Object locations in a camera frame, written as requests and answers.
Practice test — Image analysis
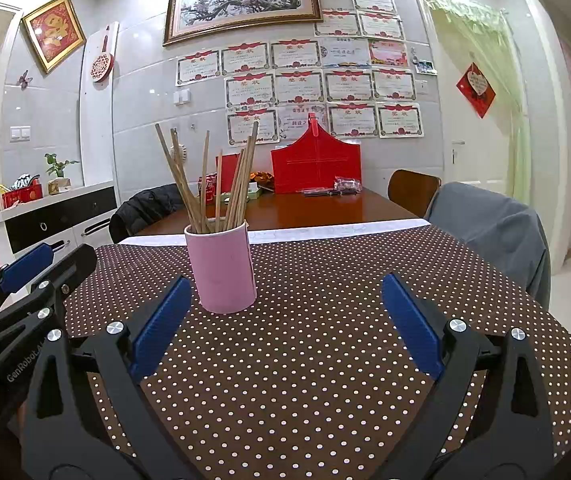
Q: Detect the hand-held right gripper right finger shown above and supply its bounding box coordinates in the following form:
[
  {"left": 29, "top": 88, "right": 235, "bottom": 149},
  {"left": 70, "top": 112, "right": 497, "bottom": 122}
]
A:
[{"left": 380, "top": 274, "right": 556, "bottom": 480}]

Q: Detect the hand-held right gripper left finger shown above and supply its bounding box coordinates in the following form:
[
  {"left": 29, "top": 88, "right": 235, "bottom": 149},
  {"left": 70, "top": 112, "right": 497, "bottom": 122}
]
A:
[{"left": 20, "top": 276, "right": 192, "bottom": 480}]

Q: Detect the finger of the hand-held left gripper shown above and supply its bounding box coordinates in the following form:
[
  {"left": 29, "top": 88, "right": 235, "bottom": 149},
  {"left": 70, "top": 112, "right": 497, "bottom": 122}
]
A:
[
  {"left": 0, "top": 244, "right": 98, "bottom": 356},
  {"left": 0, "top": 242, "right": 55, "bottom": 328}
]

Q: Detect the pink cup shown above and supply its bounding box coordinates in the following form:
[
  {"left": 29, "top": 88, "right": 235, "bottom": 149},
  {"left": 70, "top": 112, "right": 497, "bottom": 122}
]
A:
[{"left": 184, "top": 221, "right": 257, "bottom": 315}]

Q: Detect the bunch of wooden chopsticks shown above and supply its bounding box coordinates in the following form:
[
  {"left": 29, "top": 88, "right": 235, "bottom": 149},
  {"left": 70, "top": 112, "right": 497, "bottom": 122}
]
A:
[{"left": 154, "top": 121, "right": 260, "bottom": 235}]

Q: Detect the white and black sideboard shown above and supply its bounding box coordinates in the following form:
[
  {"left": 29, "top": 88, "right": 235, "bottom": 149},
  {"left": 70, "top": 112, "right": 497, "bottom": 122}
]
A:
[{"left": 0, "top": 182, "right": 119, "bottom": 256}]

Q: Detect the small potted plant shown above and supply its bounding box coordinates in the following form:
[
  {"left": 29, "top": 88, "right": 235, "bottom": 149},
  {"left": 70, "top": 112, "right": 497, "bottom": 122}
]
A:
[{"left": 44, "top": 153, "right": 80, "bottom": 196}]

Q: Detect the black jacket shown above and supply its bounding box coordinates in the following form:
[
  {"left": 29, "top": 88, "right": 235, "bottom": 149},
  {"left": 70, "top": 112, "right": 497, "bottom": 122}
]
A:
[{"left": 109, "top": 183, "right": 187, "bottom": 243}]

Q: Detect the brown polka-dot tablecloth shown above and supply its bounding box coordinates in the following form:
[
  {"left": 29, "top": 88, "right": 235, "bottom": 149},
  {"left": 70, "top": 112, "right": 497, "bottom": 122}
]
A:
[{"left": 63, "top": 224, "right": 571, "bottom": 480}]

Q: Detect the grey cloth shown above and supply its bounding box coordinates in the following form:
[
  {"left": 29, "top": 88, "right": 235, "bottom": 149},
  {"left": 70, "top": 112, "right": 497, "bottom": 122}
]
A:
[{"left": 423, "top": 181, "right": 552, "bottom": 311}]

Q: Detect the brown wooden chair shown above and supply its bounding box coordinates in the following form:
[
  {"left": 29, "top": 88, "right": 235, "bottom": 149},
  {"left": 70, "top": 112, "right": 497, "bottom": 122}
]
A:
[{"left": 388, "top": 169, "right": 442, "bottom": 220}]

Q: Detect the white patterned cloth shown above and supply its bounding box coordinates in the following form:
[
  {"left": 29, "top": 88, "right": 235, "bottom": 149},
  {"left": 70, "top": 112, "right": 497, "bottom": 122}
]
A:
[{"left": 117, "top": 216, "right": 433, "bottom": 247}]

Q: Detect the red can pack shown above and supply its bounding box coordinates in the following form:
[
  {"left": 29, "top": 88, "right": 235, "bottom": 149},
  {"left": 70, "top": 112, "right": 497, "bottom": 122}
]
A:
[{"left": 197, "top": 172, "right": 218, "bottom": 207}]

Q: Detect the clear plastic packet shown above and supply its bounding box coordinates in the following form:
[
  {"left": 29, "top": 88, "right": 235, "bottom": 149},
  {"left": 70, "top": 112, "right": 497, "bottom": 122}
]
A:
[{"left": 301, "top": 176, "right": 365, "bottom": 197}]

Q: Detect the white hanging ornament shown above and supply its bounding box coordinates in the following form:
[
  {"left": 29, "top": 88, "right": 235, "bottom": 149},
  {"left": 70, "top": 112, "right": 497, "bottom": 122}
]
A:
[{"left": 172, "top": 129, "right": 190, "bottom": 162}]

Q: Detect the green box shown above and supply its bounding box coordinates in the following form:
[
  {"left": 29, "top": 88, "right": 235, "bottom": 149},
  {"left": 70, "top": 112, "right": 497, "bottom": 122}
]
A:
[{"left": 220, "top": 182, "right": 260, "bottom": 204}]

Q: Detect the red box on table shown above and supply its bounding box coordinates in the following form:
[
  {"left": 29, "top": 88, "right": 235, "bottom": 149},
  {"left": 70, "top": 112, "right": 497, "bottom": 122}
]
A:
[{"left": 214, "top": 152, "right": 246, "bottom": 196}]

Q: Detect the large red gift bag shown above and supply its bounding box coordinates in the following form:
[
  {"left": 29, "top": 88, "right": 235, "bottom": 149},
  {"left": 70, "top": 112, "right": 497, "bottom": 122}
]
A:
[{"left": 270, "top": 115, "right": 363, "bottom": 196}]

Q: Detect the round paper-cut hanging ornament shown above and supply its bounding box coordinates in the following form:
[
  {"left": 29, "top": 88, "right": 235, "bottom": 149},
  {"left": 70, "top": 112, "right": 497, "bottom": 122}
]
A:
[{"left": 90, "top": 24, "right": 115, "bottom": 84}]

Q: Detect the light green curtain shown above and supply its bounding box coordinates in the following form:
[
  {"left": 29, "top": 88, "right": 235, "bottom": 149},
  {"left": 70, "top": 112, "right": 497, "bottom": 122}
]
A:
[{"left": 405, "top": 0, "right": 529, "bottom": 223}]

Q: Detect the gold framed red picture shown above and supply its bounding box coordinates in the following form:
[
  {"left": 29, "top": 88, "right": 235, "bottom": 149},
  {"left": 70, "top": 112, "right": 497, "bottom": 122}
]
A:
[{"left": 20, "top": 0, "right": 87, "bottom": 76}]

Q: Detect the large framed blossom painting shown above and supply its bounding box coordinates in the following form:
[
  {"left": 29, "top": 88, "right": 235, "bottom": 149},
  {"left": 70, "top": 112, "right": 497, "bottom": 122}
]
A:
[{"left": 162, "top": 0, "right": 319, "bottom": 48}]

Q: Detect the red heart wall decoration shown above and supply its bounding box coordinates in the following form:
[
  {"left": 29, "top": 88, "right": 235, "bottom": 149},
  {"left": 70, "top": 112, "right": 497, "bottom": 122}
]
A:
[{"left": 455, "top": 62, "right": 497, "bottom": 120}]

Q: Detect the wall of award certificates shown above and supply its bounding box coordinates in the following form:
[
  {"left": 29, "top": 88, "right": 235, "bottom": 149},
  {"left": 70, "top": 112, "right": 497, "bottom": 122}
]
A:
[{"left": 174, "top": 0, "right": 439, "bottom": 144}]

